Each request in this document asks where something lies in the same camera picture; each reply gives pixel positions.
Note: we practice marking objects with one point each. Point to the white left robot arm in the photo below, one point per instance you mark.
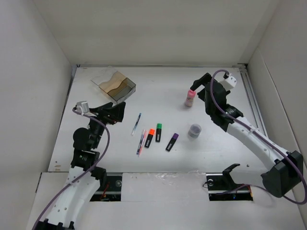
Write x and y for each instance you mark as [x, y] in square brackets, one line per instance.
[85, 177]

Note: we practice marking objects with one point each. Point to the green cap highlighter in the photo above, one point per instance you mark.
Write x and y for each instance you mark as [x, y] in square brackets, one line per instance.
[158, 132]

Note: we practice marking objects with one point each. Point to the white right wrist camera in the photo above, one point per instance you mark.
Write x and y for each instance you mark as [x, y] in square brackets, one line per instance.
[228, 82]

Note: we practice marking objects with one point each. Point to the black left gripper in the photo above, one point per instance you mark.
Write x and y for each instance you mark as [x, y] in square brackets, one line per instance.
[115, 113]

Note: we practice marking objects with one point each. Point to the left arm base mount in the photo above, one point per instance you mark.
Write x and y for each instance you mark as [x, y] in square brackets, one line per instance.
[110, 191]

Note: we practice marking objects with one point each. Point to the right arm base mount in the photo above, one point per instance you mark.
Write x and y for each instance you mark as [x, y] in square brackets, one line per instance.
[221, 187]

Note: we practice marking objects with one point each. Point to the aluminium rail right edge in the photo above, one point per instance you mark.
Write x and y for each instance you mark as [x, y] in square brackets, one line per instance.
[257, 117]

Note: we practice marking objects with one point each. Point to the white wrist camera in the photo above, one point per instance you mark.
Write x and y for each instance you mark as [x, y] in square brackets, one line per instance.
[228, 82]
[82, 107]

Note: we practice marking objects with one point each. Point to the orange cap highlighter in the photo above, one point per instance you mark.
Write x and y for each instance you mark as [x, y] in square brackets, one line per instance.
[149, 138]

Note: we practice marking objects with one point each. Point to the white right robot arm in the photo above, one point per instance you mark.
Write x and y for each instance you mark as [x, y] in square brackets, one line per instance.
[285, 169]

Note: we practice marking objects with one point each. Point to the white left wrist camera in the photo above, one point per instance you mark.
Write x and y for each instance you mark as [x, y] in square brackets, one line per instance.
[82, 107]

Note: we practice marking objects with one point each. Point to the smoky acrylic organizer box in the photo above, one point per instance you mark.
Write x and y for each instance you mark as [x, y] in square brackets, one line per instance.
[114, 85]

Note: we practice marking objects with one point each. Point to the blue clear pen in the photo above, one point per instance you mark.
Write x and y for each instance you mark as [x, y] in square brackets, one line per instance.
[135, 126]

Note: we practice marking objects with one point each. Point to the purple cap highlighter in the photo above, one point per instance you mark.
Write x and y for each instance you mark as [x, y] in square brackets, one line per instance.
[172, 142]

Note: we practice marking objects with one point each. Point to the small purple glitter jar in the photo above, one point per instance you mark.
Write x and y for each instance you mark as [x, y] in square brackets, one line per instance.
[194, 130]

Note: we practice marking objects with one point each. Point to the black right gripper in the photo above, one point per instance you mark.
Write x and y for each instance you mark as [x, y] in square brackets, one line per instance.
[206, 78]

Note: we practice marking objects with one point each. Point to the pink clear pen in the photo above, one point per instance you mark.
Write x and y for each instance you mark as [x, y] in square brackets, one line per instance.
[142, 144]

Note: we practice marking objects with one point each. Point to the pink glitter bottle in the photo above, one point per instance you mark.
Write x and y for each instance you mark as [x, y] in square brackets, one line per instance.
[190, 98]

